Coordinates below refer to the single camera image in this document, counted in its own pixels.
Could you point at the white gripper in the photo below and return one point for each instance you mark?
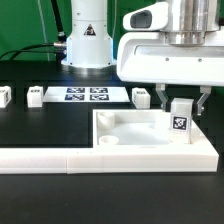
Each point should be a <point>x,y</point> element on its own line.
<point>173,42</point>

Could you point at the white square table top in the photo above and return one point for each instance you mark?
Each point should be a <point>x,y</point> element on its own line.
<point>135,129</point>

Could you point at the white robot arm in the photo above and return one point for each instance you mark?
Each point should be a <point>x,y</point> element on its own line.
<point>89,47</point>

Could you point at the white L-shaped obstacle fence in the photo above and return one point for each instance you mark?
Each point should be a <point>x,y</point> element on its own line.
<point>107,160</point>

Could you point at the white marker sheet with tags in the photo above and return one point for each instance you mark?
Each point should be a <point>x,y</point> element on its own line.
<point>86,94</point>

